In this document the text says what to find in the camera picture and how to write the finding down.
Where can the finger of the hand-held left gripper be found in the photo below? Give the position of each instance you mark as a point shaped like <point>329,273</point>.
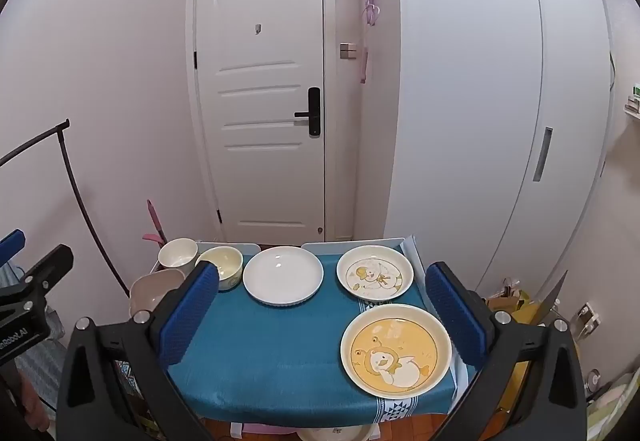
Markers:
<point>52,266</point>
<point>12,243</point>

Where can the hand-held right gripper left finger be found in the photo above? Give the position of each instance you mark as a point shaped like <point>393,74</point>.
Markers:
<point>192,316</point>

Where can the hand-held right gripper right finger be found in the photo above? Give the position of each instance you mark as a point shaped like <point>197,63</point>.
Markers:
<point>452,321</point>

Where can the beige plastic basin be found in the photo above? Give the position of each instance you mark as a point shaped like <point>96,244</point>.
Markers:
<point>155,291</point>

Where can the person's left hand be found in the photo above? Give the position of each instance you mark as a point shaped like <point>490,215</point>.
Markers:
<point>31,406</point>

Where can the grey blue cloth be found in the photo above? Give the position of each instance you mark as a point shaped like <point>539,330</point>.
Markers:
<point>42,371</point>

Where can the cardboard box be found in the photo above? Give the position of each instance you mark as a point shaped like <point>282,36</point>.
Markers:
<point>510,303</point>

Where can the cream bowl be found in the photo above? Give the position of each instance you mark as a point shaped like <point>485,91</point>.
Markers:
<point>225,263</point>

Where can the tall white bowl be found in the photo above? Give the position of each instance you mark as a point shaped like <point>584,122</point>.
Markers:
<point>177,253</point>

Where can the black clothes rack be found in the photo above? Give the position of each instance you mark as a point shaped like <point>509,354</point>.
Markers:
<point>75,191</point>

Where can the small cartoon plate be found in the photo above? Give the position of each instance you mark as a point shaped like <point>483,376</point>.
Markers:
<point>375,273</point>

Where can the teal tablecloth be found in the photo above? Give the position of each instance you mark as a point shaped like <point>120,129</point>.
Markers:
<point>280,351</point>

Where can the plain white plate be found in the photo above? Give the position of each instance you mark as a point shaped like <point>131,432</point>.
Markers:
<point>282,273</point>

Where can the grey paper bag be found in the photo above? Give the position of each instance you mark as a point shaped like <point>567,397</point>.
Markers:
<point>554,296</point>

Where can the white tub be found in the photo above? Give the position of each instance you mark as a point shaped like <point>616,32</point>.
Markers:
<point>340,434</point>

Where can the white door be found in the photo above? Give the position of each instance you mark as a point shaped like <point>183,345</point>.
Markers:
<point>260,121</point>

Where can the white wardrobe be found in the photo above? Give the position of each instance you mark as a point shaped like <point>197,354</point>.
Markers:
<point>465,96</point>

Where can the pink hanging ornament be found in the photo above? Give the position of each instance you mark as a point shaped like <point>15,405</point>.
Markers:
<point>370,6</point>

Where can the wall socket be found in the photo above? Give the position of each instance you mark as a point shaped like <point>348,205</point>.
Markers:
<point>587,319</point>

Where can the small wall shelf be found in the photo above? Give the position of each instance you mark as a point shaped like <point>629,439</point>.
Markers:
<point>632,103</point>

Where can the grey light switch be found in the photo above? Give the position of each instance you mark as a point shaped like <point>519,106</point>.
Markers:
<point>348,50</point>

